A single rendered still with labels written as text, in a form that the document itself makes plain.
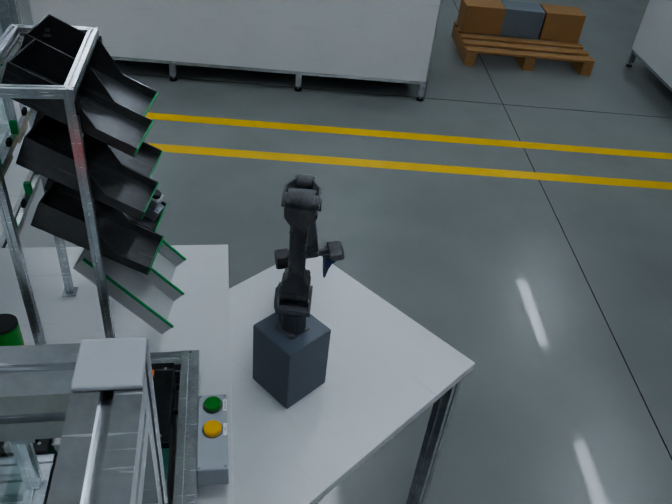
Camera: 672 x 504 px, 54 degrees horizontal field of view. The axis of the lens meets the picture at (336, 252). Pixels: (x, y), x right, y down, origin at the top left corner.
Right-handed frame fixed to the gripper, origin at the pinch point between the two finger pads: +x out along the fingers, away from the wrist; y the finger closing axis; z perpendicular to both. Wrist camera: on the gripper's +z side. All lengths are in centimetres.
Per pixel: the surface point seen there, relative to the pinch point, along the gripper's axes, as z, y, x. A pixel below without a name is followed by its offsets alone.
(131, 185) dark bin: -5, 39, -37
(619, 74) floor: 413, -330, 151
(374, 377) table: -21.5, -12.9, 24.0
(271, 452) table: -43, 17, 20
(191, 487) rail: -58, 33, 7
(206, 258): 32.6, 32.3, 15.2
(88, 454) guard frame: -125, 14, -92
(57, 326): 3, 73, 9
